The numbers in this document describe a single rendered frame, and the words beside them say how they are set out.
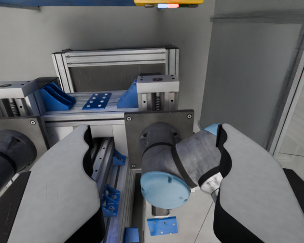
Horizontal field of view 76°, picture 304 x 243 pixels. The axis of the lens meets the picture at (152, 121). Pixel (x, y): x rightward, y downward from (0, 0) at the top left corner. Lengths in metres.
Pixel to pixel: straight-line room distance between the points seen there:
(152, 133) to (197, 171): 0.20
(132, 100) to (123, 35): 0.93
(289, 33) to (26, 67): 1.71
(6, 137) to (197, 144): 0.57
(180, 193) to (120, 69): 1.10
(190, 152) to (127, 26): 1.27
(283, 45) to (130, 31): 1.07
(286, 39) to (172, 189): 0.61
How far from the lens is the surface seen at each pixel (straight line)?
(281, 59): 0.83
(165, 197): 0.50
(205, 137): 0.46
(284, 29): 0.85
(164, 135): 0.58
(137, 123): 0.63
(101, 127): 0.76
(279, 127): 0.82
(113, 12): 1.61
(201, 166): 0.45
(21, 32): 1.84
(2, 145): 0.73
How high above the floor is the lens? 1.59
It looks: 63 degrees down
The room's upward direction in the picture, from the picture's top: 178 degrees clockwise
